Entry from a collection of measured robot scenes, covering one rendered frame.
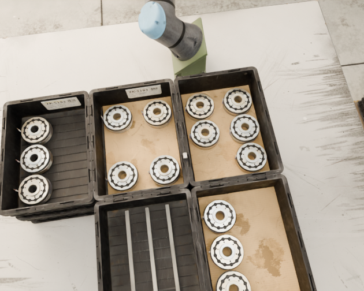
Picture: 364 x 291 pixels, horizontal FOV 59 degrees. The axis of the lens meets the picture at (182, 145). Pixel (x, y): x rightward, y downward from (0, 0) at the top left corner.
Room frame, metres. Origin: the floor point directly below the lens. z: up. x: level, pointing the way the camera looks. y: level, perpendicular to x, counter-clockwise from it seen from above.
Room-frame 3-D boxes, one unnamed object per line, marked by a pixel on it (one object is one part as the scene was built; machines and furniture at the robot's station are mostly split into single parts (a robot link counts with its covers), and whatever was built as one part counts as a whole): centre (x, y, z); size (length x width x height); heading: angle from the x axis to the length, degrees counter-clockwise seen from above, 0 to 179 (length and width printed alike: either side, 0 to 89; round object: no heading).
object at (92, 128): (0.42, 0.15, 0.92); 0.40 x 0.30 x 0.02; 3
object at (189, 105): (0.54, -0.08, 0.86); 0.10 x 0.10 x 0.01
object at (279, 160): (0.44, -0.15, 0.92); 0.40 x 0.30 x 0.02; 3
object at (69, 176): (0.41, 0.45, 0.87); 0.40 x 0.30 x 0.11; 3
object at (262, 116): (0.44, -0.15, 0.87); 0.40 x 0.30 x 0.11; 3
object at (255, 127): (0.44, -0.23, 0.86); 0.10 x 0.10 x 0.01
